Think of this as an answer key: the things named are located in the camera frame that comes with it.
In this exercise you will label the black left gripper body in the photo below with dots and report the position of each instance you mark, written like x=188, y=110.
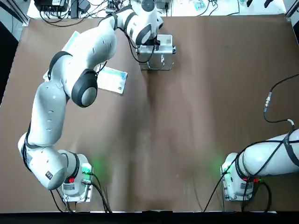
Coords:
x=155, y=43

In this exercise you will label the aluminium first-aid case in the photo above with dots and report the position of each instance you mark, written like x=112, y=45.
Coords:
x=161, y=58

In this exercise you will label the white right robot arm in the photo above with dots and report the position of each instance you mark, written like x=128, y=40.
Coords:
x=261, y=158

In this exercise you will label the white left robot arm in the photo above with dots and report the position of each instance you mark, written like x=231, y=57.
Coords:
x=51, y=112

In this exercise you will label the wide blue white mask packet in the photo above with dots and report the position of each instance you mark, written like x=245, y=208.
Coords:
x=113, y=79

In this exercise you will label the black power adapter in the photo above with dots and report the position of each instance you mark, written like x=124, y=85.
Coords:
x=80, y=7

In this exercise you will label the long blue white mask packet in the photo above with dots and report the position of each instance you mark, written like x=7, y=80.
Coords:
x=71, y=42

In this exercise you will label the black power strip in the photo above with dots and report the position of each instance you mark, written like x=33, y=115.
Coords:
x=50, y=4

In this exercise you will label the clear plastic pill box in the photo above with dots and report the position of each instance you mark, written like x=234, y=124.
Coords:
x=46, y=78

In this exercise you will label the aluminium frame post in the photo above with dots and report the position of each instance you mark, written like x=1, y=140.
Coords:
x=292, y=10
x=22, y=16

